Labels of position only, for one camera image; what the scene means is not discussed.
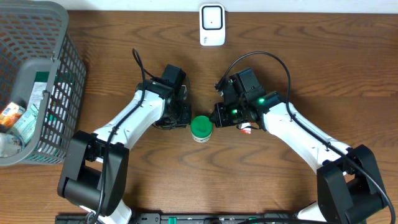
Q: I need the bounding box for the red snack stick packet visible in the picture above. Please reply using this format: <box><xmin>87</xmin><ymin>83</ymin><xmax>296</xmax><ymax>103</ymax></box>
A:
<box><xmin>239</xmin><ymin>123</ymin><xmax>252</xmax><ymax>134</ymax></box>

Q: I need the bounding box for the green lid jar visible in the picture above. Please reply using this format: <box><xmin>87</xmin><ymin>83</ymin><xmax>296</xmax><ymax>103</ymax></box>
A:
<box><xmin>190</xmin><ymin>116</ymin><xmax>213</xmax><ymax>143</ymax></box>

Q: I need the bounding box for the green wipes large package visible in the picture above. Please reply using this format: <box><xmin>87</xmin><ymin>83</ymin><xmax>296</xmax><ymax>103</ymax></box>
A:
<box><xmin>27</xmin><ymin>72</ymin><xmax>49</xmax><ymax>109</ymax></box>

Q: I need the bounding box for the light green wipes pack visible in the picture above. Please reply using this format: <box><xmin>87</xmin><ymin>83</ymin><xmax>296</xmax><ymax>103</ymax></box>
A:
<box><xmin>8</xmin><ymin>105</ymin><xmax>39</xmax><ymax>144</ymax></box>

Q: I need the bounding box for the orange small snack packet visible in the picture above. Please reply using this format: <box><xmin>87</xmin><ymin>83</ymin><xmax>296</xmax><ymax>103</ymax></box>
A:
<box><xmin>1</xmin><ymin>102</ymin><xmax>25</xmax><ymax>128</ymax></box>

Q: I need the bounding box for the white blue round tub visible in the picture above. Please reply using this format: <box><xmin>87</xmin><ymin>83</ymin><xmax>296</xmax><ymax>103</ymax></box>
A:
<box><xmin>0</xmin><ymin>133</ymin><xmax>24</xmax><ymax>157</ymax></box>

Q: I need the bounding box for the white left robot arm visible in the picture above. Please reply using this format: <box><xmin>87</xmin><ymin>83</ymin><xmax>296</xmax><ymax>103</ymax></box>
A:
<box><xmin>57</xmin><ymin>80</ymin><xmax>192</xmax><ymax>223</ymax></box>

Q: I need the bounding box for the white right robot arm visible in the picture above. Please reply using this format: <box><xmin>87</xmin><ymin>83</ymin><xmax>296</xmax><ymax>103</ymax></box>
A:
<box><xmin>210</xmin><ymin>90</ymin><xmax>396</xmax><ymax>223</ymax></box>

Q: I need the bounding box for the white barcode scanner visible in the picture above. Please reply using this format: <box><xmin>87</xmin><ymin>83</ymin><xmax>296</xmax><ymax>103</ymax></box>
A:
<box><xmin>199</xmin><ymin>4</ymin><xmax>226</xmax><ymax>46</ymax></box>

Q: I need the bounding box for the grey plastic mesh basket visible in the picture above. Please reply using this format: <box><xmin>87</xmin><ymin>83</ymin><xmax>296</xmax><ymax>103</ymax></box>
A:
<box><xmin>1</xmin><ymin>1</ymin><xmax>86</xmax><ymax>166</ymax></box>

